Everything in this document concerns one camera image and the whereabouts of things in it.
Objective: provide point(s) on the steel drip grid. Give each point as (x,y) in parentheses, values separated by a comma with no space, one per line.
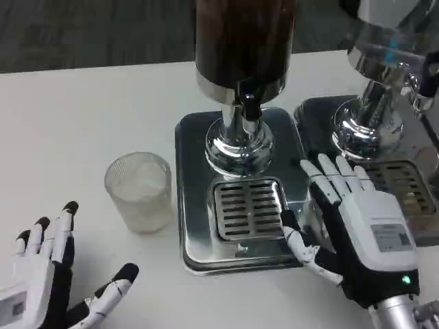
(248,209)
(408,185)

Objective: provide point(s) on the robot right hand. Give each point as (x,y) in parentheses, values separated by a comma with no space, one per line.
(363,222)

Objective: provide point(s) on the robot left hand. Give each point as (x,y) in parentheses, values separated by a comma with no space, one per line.
(32,274)

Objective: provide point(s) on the silver robot right forearm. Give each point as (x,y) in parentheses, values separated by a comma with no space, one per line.
(394,313)

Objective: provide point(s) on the steel drip tray base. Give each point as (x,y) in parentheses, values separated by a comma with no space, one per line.
(317,116)
(192,205)

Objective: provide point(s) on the clear empty drink dispenser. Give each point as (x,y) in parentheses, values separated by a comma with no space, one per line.
(380,61)

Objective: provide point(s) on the dark drink dispenser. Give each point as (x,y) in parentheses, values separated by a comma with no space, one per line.
(240,41)

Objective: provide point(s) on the black dispenser tap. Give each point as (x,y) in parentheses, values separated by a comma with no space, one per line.
(249,106)
(430,75)

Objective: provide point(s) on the clear ribbed glass cup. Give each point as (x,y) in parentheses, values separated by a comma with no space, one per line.
(140,195)

